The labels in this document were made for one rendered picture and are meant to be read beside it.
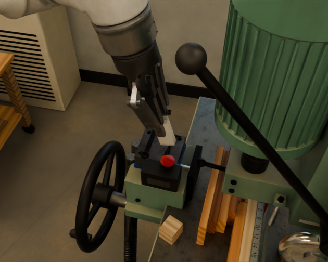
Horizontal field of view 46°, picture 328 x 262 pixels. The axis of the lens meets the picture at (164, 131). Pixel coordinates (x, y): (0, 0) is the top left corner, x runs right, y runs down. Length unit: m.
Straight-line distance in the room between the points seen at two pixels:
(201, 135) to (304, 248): 0.43
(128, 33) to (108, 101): 1.86
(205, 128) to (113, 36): 0.53
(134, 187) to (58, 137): 1.43
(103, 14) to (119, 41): 0.05
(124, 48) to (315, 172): 0.35
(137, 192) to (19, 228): 1.18
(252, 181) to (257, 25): 0.36
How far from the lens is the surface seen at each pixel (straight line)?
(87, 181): 0.89
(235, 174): 0.74
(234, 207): 0.84
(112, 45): 0.58
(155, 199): 0.88
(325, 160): 0.63
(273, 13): 0.45
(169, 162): 0.80
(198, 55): 0.41
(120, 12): 0.55
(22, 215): 2.02
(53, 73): 2.20
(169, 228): 0.82
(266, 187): 0.76
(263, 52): 0.49
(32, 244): 1.94
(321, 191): 0.69
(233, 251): 0.81
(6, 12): 0.63
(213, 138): 1.02
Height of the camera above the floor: 1.67
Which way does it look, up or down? 49 degrees down
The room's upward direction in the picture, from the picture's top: straight up
